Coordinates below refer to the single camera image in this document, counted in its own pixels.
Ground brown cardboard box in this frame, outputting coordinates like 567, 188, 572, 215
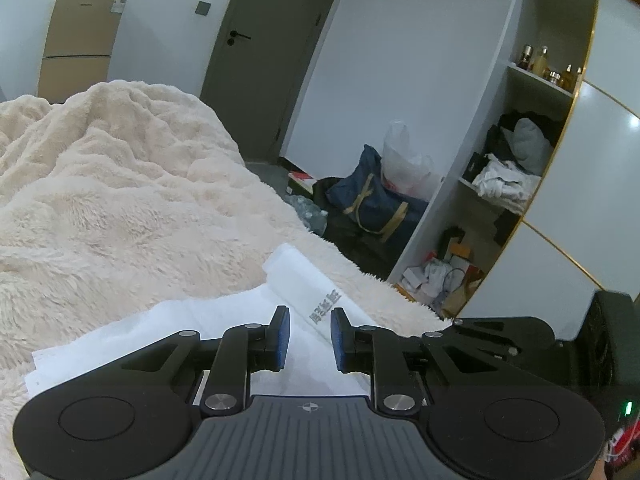
442, 280, 482, 319

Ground black pouch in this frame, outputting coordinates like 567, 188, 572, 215
439, 226, 467, 261

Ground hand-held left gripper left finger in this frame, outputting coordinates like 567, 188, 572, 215
120, 305, 292, 418

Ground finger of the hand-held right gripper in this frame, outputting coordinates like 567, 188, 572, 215
450, 316, 557, 358

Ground white shopping bag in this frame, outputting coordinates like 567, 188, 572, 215
25, 242, 378, 401

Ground pack of water bottles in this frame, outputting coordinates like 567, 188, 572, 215
286, 194, 329, 235

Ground beige refrigerator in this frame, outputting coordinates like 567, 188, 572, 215
37, 0, 126, 103

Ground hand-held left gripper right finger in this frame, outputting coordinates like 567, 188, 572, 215
330, 307, 501, 418

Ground red white box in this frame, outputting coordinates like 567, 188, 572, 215
289, 172, 317, 195

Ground white wardrobe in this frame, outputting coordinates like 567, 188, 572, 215
277, 0, 640, 341

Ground black bag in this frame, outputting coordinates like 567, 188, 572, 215
312, 177, 416, 281

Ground white clothes pile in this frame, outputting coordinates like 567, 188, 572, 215
472, 154, 543, 213

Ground white plastic bag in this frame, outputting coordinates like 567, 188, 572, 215
382, 120, 443, 198

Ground grey garment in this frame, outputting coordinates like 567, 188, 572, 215
502, 117, 553, 161

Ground blue duffel bag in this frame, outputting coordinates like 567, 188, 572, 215
325, 144, 431, 243

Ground crumpled white papers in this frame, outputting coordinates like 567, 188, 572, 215
404, 259, 452, 307

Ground dark clothes pile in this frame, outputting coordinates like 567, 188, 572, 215
485, 110, 566, 163

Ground cream fluffy blanket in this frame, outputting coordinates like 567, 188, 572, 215
0, 79, 451, 461

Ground grey door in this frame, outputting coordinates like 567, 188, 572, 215
200, 0, 351, 163

